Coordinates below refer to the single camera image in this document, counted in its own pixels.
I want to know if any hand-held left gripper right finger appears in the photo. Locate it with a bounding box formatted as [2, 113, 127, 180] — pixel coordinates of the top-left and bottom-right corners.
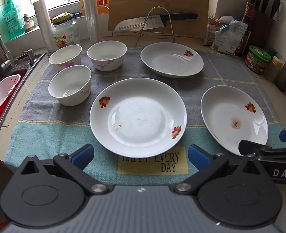
[173, 144, 269, 196]

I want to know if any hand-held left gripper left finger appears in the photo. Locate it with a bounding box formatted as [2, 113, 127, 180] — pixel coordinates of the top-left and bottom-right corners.
[13, 144, 109, 196]

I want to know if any white fruit-print plate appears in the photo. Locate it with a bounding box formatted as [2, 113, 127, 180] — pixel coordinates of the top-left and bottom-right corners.
[200, 85, 269, 156]
[140, 42, 204, 78]
[90, 78, 187, 158]

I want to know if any white floral bowl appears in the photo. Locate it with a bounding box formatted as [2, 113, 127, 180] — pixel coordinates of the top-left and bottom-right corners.
[87, 41, 127, 71]
[48, 45, 82, 71]
[48, 65, 92, 107]

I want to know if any grey and teal towel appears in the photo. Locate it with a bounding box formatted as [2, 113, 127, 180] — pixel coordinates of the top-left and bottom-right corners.
[4, 47, 286, 185]

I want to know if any yellow-cap spice jar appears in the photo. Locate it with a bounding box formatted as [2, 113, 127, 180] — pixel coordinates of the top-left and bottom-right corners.
[264, 56, 284, 82]

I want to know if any green-lid sauce jar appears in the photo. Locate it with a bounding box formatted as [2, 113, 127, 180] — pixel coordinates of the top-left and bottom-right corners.
[245, 45, 272, 75]

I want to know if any red plastic basin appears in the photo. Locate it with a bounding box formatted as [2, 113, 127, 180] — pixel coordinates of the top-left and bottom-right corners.
[0, 68, 28, 127]

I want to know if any white plastic colander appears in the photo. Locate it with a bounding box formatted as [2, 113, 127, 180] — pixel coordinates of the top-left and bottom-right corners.
[0, 74, 21, 113]

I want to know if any dark brown knife block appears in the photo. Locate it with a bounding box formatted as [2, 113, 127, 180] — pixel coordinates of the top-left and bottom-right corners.
[250, 7, 279, 61]

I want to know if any stainless steel sink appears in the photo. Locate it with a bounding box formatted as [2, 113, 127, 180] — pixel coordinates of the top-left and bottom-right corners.
[0, 51, 47, 139]

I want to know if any white printed plastic bag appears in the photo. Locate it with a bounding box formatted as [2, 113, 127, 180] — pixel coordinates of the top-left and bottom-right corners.
[212, 19, 249, 54]

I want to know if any metal soap dispenser pump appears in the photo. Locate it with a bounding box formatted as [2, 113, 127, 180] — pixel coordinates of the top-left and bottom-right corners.
[24, 49, 38, 65]

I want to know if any red-print plastic bag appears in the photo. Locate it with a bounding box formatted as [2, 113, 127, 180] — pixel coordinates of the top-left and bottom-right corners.
[203, 17, 221, 46]

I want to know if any metal faucet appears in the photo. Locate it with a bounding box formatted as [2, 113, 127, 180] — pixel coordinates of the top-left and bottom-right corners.
[0, 24, 17, 71]

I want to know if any glass jar yellow-green lid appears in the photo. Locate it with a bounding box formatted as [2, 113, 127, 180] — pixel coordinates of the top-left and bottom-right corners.
[51, 12, 80, 51]

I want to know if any dark soy sauce bottle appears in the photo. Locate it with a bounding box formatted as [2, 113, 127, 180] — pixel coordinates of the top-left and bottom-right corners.
[235, 2, 254, 57]

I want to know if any white plastic bag roll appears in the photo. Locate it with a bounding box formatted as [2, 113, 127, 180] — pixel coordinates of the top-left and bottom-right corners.
[33, 0, 55, 53]

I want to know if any small potted plant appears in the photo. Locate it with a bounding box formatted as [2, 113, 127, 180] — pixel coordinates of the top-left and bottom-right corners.
[22, 14, 35, 32]

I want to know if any clear cling film roll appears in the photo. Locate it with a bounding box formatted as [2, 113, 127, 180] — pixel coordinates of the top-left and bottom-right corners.
[81, 0, 102, 43]

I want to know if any green dish soap bottle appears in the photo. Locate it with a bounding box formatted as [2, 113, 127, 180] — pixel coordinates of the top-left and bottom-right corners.
[2, 0, 26, 39]

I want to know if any black-handled kitchen knife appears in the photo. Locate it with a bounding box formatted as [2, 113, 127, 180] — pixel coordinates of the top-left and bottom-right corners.
[114, 12, 198, 32]

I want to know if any metal wire rack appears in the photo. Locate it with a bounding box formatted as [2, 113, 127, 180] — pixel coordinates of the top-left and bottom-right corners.
[135, 7, 182, 47]

